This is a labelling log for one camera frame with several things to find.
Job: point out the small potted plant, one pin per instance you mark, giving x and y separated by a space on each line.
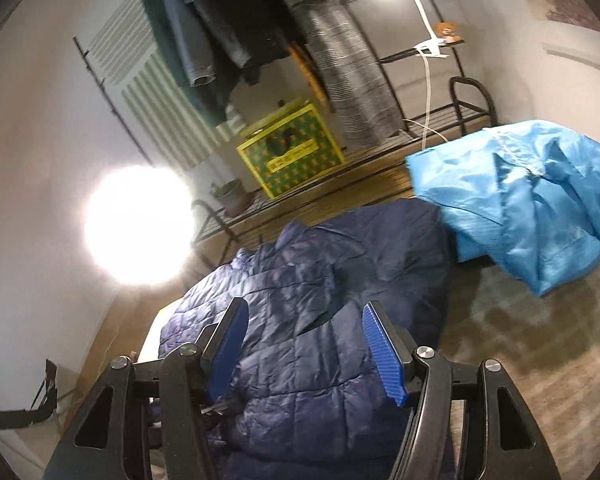
235 200

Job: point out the navy puffer jacket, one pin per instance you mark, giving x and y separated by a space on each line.
300 270

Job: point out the black jacket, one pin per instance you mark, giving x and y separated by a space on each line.
240 20

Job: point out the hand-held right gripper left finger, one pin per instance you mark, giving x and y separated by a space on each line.
230 345

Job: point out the light blue jacket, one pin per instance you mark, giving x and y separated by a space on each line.
530 200

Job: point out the bright round lamp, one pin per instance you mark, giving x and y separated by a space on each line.
135 225

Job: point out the white wall rail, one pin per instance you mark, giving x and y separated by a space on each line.
580 55

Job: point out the brown teddy bear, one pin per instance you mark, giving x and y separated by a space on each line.
449 30

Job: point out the dark green jacket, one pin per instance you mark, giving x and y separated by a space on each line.
215 105

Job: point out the green and yellow box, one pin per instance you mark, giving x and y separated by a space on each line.
290 155

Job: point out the yellow patterned cloth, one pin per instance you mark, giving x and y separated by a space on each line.
310 80

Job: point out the green striped wall hanging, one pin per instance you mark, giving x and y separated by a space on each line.
130 30

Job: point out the black metal clothes rack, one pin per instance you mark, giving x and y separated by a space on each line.
467 78

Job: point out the grey plaid coat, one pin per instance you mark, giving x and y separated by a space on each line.
345 60

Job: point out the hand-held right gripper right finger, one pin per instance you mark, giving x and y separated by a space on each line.
385 355

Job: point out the dark folding stand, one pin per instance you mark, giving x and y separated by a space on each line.
25 417

